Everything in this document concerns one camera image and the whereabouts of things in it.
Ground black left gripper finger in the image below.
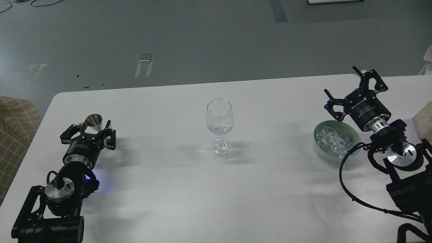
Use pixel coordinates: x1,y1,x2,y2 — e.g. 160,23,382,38
90,120,116,150
60,123,87,144

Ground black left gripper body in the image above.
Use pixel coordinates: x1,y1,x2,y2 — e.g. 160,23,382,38
63,137,105,170

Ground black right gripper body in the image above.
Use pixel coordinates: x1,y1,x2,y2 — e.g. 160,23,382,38
344,89,391,131

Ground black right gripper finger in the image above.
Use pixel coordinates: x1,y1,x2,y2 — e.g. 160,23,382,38
352,66,387,98
324,88,349,122

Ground steel double jigger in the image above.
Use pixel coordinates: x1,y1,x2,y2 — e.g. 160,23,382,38
84,114,102,133

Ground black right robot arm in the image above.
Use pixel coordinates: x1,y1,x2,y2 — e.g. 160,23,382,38
324,66,432,243

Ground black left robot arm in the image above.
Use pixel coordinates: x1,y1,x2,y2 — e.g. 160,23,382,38
11,117,116,243

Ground clear wine glass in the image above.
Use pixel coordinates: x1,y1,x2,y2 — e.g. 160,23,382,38
206,99,235,157

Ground green bowl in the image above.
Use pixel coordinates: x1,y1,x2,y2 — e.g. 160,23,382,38
313,120,361,162

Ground beige foam block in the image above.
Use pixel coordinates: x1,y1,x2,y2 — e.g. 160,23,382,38
412,101,432,142

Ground grey office chair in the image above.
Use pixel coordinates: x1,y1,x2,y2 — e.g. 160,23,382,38
417,44,432,75

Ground black floor cable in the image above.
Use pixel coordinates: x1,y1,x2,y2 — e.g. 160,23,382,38
0,0,63,12

